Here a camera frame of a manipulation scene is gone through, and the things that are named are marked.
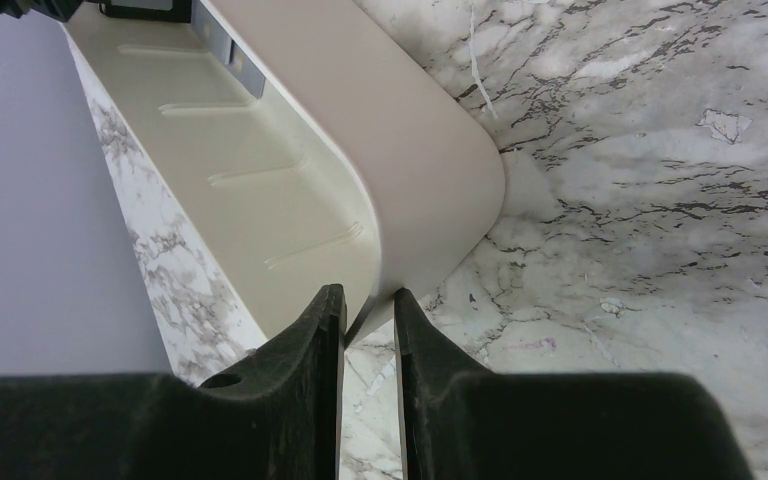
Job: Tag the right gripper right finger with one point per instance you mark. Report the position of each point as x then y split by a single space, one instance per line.
460 420

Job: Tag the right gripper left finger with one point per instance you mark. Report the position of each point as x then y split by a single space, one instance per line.
275 414

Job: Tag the white oblong plastic tray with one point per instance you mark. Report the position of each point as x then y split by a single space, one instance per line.
263 149

